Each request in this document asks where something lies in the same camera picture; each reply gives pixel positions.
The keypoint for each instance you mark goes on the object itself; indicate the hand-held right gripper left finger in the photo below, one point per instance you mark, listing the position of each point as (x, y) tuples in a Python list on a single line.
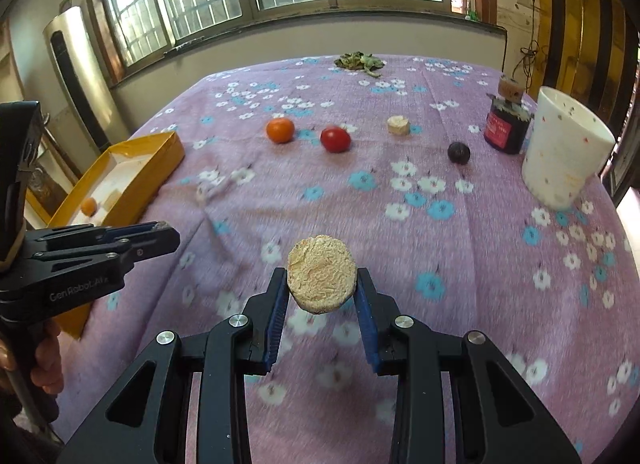
[(275, 314)]

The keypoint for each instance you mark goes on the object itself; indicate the small beige puffed cake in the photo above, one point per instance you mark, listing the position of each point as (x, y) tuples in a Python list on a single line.
[(398, 125)]

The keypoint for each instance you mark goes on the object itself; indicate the green leafy vegetable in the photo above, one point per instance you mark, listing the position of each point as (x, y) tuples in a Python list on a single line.
[(357, 62)]

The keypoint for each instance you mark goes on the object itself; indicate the green bottle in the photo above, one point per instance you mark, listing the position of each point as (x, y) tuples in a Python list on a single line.
[(470, 4)]

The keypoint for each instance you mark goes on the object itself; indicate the white dotted cup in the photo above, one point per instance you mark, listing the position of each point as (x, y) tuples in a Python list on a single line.
[(565, 149)]

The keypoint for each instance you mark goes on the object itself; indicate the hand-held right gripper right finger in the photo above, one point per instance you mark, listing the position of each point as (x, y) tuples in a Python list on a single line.
[(367, 319)]

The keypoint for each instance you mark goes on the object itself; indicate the small dark plum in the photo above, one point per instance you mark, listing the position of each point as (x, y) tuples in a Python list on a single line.
[(458, 153)]

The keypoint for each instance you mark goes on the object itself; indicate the yellow cardboard box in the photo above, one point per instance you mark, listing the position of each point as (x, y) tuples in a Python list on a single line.
[(150, 179)]

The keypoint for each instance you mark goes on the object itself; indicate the purple floral tablecloth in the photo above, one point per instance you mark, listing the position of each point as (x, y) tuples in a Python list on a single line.
[(400, 244)]

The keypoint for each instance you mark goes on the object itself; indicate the red-labelled dark bottle with cork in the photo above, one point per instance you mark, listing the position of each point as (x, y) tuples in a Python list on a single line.
[(505, 127)]

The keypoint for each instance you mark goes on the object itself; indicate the white standing air conditioner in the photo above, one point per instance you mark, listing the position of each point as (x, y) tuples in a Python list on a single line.
[(80, 79)]

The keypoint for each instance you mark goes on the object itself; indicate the person's left hand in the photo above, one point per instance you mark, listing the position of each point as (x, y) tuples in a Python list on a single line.
[(47, 359)]

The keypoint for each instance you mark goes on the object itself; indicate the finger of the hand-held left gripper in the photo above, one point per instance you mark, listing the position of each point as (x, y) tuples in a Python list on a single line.
[(150, 244), (100, 231)]

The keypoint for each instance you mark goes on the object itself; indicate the orange tangerine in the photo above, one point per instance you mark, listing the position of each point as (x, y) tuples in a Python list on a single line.
[(89, 205), (280, 130)]

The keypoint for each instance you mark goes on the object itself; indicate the round beige puffed cake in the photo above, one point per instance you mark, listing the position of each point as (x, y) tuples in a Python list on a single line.
[(322, 274)]

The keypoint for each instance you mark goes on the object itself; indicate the red tomato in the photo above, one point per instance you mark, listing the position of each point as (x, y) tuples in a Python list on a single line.
[(335, 139)]

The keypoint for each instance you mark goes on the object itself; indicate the yellow and black door panel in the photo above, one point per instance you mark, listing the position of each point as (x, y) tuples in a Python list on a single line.
[(585, 9)]

